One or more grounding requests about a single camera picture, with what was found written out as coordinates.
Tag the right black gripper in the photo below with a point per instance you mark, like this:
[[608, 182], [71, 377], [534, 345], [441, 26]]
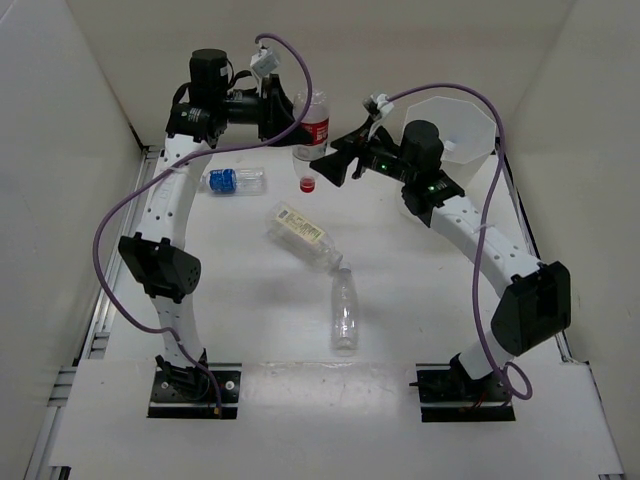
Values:
[[334, 168]]

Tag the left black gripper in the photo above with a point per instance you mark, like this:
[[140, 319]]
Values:
[[274, 111]]

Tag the red label plastic bottle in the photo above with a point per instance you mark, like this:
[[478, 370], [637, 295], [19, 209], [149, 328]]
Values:
[[316, 123]]

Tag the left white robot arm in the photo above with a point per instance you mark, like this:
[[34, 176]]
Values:
[[155, 254]]

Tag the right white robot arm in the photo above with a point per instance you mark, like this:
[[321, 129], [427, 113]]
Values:
[[534, 297]]

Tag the white plastic bin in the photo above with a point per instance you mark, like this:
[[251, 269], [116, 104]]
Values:
[[467, 133]]

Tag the blue label plastic bottle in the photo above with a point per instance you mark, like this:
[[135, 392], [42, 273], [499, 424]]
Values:
[[235, 181]]

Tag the large green label bottle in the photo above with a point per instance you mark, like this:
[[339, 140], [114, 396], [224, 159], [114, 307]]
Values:
[[296, 233]]

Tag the clear bottle without label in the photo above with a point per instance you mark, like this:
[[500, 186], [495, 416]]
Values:
[[344, 310]]

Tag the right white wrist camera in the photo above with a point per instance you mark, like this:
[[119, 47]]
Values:
[[378, 107]]

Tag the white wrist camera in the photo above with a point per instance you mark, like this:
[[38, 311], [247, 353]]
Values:
[[378, 107], [264, 62]]

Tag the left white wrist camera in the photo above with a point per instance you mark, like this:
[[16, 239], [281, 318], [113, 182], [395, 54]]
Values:
[[264, 62]]

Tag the right aluminium frame rail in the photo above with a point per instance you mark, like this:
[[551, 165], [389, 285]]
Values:
[[562, 344]]

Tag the aluminium frame rail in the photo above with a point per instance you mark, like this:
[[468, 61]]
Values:
[[562, 344], [96, 334]]

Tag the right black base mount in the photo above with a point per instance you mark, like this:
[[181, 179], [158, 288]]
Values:
[[447, 397]]

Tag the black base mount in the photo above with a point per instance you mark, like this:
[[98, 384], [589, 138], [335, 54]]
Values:
[[167, 402], [447, 397]]

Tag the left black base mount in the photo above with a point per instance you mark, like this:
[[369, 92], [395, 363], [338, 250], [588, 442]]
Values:
[[167, 402]]

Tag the left aluminium frame rail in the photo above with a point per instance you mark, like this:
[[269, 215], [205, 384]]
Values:
[[96, 334]]

